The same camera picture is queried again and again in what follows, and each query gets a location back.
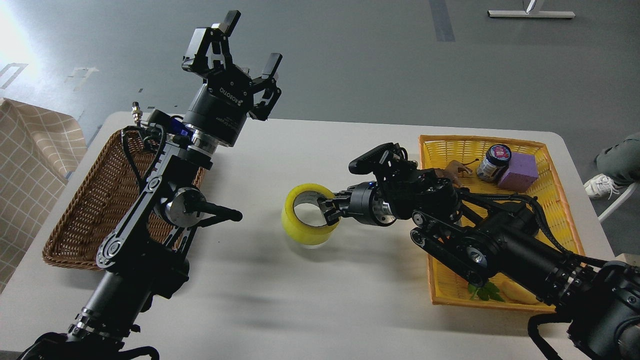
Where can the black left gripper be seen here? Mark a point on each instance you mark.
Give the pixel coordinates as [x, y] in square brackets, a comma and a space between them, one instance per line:
[228, 96]

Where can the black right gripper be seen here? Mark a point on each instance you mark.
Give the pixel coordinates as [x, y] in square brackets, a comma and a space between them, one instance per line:
[362, 202]

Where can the yellow tape roll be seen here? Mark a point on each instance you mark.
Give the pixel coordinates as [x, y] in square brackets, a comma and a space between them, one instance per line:
[301, 232]

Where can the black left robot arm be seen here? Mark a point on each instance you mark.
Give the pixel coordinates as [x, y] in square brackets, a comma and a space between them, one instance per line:
[146, 253]

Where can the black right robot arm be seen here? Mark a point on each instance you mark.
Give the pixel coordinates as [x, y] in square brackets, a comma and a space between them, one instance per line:
[480, 235]

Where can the brown toy dinosaur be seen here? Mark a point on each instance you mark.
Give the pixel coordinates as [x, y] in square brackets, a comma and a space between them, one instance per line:
[454, 171]

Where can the yellow wicker tray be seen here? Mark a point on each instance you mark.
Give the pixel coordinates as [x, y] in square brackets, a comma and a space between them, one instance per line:
[446, 287]

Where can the brown wicker basket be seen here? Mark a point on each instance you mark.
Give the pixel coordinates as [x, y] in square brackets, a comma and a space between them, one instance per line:
[102, 199]

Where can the small dark jar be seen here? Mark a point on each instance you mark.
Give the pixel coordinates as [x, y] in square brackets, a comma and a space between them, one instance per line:
[494, 163]

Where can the orange toy carrot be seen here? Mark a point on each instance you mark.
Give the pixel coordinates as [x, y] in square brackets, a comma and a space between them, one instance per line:
[485, 293]

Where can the purple foam block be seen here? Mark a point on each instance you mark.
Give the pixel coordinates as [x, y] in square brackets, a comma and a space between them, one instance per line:
[521, 173]

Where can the toy croissant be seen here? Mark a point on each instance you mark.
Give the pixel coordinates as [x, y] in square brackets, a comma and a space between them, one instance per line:
[515, 293]

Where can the beige checkered cloth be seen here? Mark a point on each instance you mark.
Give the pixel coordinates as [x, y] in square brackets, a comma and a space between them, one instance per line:
[39, 149]

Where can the white sneaker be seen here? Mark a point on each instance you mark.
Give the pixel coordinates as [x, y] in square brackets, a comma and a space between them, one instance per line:
[601, 186]

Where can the white table leg base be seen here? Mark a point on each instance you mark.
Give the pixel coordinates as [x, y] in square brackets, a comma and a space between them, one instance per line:
[531, 9]

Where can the grey trouser leg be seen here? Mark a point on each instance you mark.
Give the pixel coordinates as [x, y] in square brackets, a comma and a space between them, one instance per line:
[621, 162]

